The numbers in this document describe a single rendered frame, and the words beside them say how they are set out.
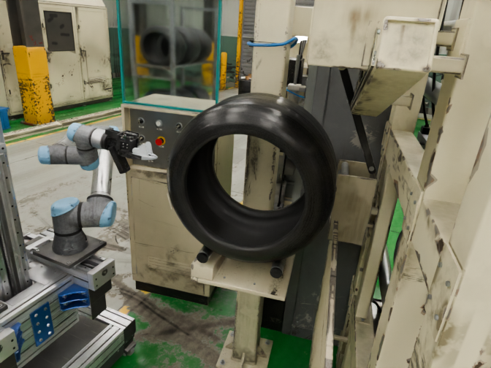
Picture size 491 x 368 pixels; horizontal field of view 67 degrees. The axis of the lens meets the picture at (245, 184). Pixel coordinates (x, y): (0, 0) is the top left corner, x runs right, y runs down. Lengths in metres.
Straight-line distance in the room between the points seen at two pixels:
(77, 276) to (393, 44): 1.57
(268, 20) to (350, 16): 0.68
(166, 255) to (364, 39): 1.90
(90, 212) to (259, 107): 0.93
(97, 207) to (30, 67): 5.13
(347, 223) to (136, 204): 1.31
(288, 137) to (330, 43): 0.38
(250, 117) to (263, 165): 0.47
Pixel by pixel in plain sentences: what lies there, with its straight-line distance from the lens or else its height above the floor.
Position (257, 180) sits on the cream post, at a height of 1.09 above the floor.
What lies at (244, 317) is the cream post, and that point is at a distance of 2.05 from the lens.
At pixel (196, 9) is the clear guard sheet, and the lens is 1.99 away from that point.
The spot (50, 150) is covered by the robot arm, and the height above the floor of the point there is 1.21.
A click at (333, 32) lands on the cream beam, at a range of 0.86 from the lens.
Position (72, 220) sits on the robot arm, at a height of 0.89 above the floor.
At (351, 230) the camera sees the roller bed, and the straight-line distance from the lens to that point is 1.60.
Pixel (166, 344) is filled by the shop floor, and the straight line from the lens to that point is 2.37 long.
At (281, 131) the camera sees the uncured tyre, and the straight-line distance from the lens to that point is 1.15.
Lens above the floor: 1.71
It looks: 23 degrees down
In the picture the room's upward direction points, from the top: 4 degrees clockwise
